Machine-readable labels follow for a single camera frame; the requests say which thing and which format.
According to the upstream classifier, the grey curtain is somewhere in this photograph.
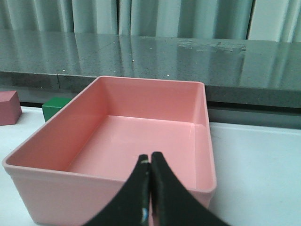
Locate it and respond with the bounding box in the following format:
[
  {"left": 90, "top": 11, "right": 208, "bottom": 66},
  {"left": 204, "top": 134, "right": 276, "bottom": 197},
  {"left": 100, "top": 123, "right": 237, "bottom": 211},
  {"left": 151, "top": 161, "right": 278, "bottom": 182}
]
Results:
[{"left": 0, "top": 0, "right": 301, "bottom": 42}]

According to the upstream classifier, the green cube block near bin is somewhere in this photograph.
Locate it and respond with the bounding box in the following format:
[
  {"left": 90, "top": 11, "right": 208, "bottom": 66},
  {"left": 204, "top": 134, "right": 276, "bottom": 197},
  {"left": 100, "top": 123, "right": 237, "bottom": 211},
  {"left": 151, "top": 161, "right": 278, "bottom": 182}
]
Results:
[{"left": 42, "top": 97, "right": 71, "bottom": 122}]

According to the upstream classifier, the pink cube block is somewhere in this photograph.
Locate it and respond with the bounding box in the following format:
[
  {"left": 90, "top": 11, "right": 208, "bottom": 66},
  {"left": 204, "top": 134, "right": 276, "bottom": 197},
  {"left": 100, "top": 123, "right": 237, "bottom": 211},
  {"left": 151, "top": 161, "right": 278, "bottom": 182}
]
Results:
[{"left": 0, "top": 90, "right": 22, "bottom": 126}]

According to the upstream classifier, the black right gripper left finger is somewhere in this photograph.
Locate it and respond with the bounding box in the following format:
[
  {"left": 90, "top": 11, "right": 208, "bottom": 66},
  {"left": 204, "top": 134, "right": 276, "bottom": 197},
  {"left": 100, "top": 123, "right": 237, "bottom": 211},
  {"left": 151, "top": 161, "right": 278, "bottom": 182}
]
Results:
[{"left": 85, "top": 154, "right": 151, "bottom": 226}]

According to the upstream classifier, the pink plastic bin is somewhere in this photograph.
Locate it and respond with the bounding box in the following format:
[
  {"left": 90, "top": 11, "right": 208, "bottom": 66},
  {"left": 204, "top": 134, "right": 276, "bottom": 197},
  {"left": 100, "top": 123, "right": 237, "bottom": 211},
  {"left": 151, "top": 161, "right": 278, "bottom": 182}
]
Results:
[{"left": 2, "top": 76, "right": 216, "bottom": 226}]

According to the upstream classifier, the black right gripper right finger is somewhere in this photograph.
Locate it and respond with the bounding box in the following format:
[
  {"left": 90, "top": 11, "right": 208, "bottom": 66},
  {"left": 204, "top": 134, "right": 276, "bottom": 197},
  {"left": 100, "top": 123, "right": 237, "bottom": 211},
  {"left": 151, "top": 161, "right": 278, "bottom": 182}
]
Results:
[{"left": 150, "top": 152, "right": 228, "bottom": 226}]

